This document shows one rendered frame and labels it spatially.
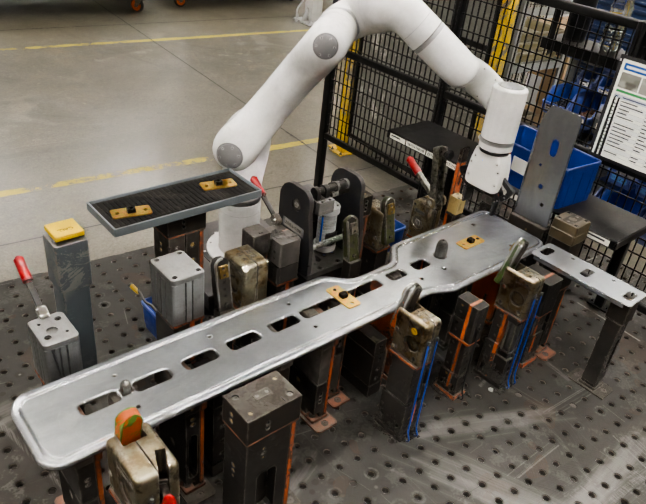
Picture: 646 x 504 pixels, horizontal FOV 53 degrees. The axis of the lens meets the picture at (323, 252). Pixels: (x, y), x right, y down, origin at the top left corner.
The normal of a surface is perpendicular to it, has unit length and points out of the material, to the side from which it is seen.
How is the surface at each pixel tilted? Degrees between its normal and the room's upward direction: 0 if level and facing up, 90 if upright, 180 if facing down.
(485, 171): 90
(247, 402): 0
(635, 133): 90
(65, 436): 0
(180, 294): 90
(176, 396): 0
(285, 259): 90
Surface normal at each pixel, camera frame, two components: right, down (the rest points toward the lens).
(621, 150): -0.76, 0.28
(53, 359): 0.65, 0.46
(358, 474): 0.11, -0.84
